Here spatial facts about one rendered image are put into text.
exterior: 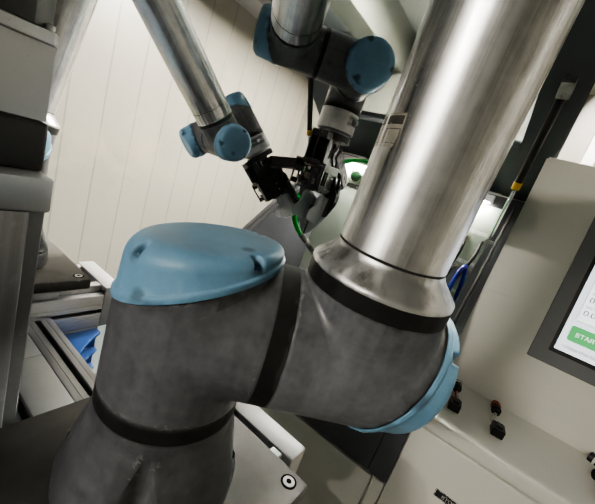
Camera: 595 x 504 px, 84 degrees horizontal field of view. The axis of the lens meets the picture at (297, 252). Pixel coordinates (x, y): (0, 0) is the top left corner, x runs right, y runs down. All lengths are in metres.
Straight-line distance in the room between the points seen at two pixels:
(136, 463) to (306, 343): 0.15
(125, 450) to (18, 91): 0.31
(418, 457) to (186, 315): 0.64
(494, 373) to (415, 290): 0.72
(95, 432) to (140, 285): 0.12
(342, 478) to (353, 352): 0.67
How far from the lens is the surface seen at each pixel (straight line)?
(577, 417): 0.97
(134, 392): 0.26
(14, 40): 0.41
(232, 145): 0.72
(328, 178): 0.68
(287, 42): 0.56
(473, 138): 0.23
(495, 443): 0.79
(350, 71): 0.58
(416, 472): 0.81
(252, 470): 0.40
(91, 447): 0.31
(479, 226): 1.20
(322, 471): 0.92
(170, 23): 0.70
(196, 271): 0.21
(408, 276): 0.23
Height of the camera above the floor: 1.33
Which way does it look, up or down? 13 degrees down
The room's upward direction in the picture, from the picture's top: 18 degrees clockwise
